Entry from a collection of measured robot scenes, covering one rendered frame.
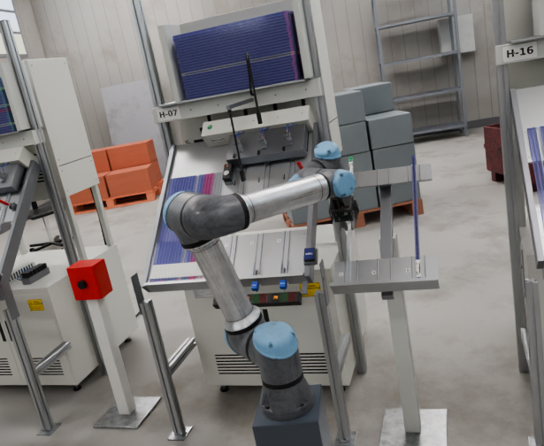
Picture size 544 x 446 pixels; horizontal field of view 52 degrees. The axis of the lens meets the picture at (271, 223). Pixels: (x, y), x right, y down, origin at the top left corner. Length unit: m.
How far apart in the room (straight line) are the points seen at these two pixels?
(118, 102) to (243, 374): 7.47
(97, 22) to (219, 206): 8.83
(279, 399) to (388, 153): 3.59
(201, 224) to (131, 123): 8.29
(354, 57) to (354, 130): 4.50
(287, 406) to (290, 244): 0.75
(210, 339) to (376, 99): 3.19
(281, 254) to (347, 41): 7.32
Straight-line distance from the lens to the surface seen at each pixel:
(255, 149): 2.36
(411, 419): 2.36
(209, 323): 2.64
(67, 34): 10.31
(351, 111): 4.79
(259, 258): 2.14
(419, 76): 9.31
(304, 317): 2.47
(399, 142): 4.93
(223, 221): 1.36
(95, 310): 2.68
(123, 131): 9.68
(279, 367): 1.52
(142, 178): 8.07
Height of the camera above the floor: 1.45
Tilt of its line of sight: 15 degrees down
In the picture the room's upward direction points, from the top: 11 degrees counter-clockwise
